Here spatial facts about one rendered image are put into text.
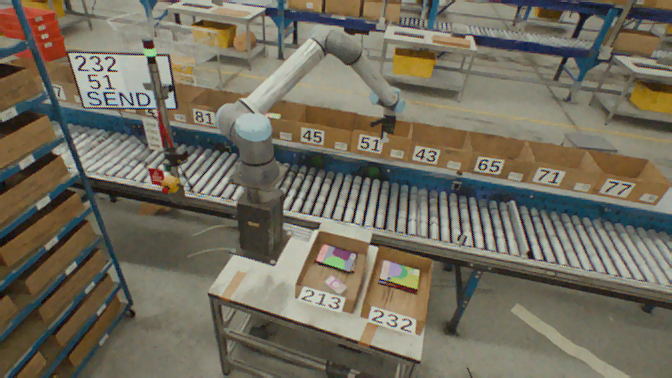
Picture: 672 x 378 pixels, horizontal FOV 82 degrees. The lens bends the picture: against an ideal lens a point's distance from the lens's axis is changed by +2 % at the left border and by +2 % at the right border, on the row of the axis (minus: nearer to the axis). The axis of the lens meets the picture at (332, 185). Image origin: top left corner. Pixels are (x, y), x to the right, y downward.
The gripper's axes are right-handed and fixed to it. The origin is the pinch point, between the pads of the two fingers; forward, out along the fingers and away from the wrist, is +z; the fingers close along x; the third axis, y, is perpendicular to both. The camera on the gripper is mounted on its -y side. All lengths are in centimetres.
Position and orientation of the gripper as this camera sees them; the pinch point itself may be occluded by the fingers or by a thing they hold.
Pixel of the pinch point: (380, 143)
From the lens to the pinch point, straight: 255.8
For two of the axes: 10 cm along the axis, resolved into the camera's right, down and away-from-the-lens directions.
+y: 9.8, 1.8, -1.1
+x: 1.7, -3.7, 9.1
